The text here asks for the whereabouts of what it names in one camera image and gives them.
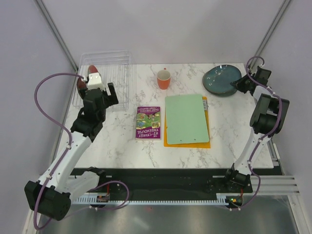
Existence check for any dark blue speckled plate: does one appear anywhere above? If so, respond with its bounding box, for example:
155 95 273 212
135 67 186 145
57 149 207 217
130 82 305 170
202 64 242 89

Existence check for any red and teal floral plate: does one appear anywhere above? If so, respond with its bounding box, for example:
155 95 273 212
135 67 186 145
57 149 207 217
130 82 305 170
77 65 98 90

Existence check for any grey-green plate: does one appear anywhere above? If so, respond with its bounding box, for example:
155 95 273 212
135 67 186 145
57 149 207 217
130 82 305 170
206 85 237 97

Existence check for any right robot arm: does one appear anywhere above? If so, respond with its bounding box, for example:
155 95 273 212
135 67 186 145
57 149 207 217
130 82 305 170
223 67 290 193

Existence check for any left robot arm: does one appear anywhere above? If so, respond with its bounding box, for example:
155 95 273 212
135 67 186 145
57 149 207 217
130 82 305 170
24 83 118 221

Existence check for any purple treehouse book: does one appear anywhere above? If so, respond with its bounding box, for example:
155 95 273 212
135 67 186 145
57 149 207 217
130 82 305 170
136 106 161 140

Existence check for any orange mug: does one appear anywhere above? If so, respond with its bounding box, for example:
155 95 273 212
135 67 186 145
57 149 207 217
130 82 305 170
156 68 171 90

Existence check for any mint green cutting board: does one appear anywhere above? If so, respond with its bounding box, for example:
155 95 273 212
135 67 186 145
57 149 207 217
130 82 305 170
165 94 210 145

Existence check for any orange folder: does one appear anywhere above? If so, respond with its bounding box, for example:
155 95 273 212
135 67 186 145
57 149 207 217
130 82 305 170
163 96 211 149

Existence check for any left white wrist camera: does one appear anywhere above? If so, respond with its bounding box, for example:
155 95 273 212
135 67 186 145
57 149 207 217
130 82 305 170
87 72 104 90

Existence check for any clear wire dish rack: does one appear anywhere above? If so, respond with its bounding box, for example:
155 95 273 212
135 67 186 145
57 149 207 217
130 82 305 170
78 50 136 112

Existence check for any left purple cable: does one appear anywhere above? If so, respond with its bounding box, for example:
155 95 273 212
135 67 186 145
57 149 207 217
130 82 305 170
33 72 90 231

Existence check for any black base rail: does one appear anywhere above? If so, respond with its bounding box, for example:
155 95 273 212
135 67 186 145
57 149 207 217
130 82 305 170
69 167 254 202

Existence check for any white cable duct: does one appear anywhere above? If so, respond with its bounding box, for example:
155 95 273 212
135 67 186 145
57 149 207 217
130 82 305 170
72 193 243 206

